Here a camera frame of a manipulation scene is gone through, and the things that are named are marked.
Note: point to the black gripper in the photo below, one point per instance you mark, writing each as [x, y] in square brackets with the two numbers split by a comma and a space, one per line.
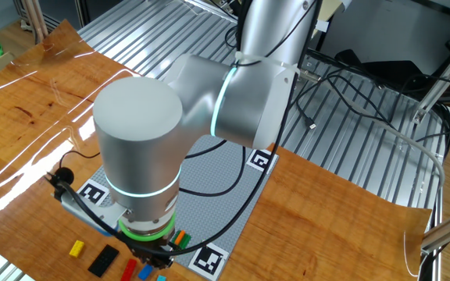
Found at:
[151, 250]

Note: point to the orange Lego plate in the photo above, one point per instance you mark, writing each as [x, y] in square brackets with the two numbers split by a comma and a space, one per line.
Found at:
[180, 237]

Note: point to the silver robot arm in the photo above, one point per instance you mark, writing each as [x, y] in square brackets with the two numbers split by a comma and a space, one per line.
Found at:
[139, 136]

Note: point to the blue Lego brick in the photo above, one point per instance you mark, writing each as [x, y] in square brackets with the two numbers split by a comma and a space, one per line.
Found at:
[145, 272]

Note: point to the cyan Lego plate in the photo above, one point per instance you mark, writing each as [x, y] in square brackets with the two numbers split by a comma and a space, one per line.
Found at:
[161, 278]

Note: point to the red Lego brick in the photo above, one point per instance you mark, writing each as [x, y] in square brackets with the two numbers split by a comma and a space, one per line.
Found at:
[129, 270]

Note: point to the green square Lego plate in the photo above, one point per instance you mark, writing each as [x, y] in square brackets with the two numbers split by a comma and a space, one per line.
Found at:
[184, 242]

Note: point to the black Lego plate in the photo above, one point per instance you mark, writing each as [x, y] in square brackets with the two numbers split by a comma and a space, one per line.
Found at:
[103, 260]

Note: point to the yellow Lego brick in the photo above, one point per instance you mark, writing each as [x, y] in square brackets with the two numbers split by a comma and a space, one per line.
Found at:
[76, 248]

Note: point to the grey Lego baseplate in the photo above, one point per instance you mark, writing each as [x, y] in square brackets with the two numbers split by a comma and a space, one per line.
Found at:
[217, 191]

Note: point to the black white fiducial marker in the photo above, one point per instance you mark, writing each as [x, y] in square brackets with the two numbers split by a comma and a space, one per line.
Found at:
[208, 259]
[92, 192]
[263, 161]

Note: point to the wood pattern table mat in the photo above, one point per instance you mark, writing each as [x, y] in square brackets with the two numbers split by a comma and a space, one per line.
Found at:
[326, 218]

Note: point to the white printed label tag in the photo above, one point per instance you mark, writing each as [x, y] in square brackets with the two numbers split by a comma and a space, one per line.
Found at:
[322, 25]

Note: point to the aluminium extrusion bar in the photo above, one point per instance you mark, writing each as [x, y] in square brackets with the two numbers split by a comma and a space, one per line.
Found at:
[440, 84]
[447, 230]

